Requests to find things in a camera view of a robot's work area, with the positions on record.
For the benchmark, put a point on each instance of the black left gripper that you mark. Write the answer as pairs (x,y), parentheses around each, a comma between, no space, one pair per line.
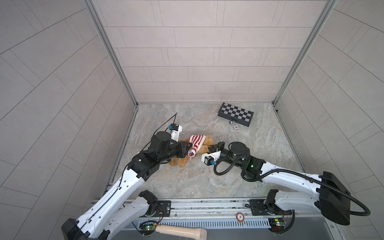
(180,149)

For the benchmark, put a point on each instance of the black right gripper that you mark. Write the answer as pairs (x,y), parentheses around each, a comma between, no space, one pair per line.
(216,148)

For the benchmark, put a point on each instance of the red white striped knit sweater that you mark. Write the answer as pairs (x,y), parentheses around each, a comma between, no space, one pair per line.
(197,142)

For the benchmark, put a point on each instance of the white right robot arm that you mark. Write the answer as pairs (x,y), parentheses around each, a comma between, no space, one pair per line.
(312,193)

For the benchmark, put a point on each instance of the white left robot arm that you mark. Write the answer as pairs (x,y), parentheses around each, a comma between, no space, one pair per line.
(108,217)

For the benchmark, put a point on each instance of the folded black chess board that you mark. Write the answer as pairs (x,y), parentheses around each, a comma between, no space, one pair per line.
(235,114)

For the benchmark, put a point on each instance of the round red sticker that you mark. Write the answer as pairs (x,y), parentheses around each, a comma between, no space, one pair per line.
(240,217)

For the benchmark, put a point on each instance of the left green circuit board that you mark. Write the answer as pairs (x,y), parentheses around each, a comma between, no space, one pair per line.
(147,228)

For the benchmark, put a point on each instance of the green circuit board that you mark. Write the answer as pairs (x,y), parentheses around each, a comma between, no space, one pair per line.
(147,228)
(277,224)

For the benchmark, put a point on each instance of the right green circuit board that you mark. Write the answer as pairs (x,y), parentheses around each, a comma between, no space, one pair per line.
(277,224)

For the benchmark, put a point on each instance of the aluminium corner profile right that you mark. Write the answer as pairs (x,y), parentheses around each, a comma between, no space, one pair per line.
(324,15)

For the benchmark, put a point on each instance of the aluminium corner profile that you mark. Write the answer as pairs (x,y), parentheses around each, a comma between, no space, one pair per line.
(90,7)
(324,15)

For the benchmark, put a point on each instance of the aluminium corner profile left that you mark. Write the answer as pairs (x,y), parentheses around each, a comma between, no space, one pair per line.
(90,7)

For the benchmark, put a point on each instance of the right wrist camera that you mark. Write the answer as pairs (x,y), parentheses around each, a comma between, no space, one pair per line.
(210,159)

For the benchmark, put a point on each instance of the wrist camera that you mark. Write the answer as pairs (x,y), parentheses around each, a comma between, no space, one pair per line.
(175,131)
(210,159)

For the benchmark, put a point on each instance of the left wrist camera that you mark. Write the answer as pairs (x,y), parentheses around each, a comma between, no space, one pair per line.
(175,131)

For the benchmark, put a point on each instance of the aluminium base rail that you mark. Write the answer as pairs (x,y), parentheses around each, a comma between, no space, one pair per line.
(220,214)

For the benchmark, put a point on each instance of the beige wooden handle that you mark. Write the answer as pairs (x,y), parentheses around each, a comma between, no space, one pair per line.
(193,233)

